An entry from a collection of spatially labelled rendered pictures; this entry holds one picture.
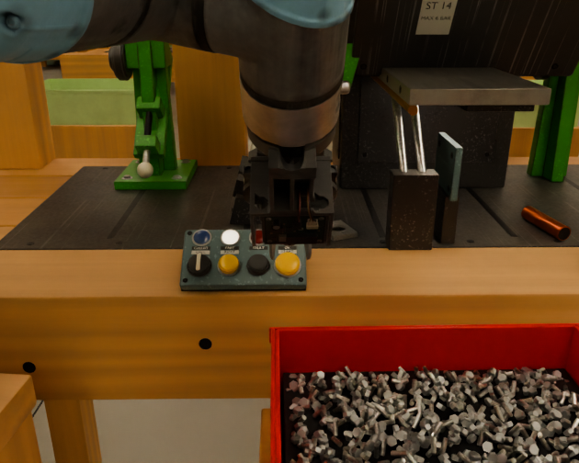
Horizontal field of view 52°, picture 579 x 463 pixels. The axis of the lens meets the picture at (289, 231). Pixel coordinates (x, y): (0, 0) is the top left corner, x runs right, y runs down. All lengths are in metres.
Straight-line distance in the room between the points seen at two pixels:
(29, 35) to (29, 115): 1.06
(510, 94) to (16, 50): 0.56
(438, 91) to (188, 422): 1.46
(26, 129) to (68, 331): 0.67
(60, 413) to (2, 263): 0.86
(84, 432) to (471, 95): 1.31
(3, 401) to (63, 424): 1.02
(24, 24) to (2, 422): 0.47
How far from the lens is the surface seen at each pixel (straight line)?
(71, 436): 1.71
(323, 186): 0.51
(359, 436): 0.53
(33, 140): 1.36
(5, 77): 1.35
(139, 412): 2.01
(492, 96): 0.72
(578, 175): 1.28
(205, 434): 1.89
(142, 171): 1.04
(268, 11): 0.36
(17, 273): 0.83
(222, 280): 0.70
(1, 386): 0.70
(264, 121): 0.43
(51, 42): 0.30
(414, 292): 0.72
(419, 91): 0.70
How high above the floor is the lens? 1.23
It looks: 22 degrees down
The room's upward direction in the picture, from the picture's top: straight up
